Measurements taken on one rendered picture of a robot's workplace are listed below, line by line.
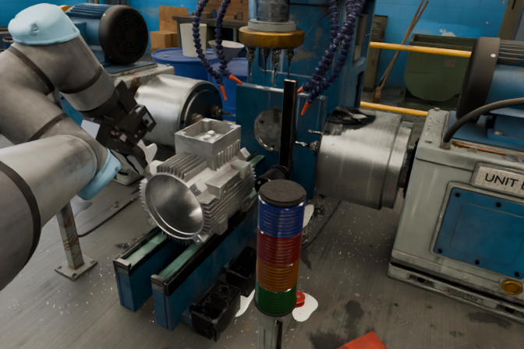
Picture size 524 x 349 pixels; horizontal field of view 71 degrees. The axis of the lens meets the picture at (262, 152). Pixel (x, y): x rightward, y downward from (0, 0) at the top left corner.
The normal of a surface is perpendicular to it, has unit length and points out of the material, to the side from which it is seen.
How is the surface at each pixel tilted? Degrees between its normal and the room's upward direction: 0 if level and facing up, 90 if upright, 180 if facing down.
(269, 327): 90
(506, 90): 87
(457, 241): 90
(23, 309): 0
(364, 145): 54
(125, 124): 30
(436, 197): 89
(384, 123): 21
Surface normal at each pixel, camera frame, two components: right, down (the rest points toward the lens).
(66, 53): 0.76, 0.37
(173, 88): -0.18, -0.62
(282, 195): 0.04, -0.90
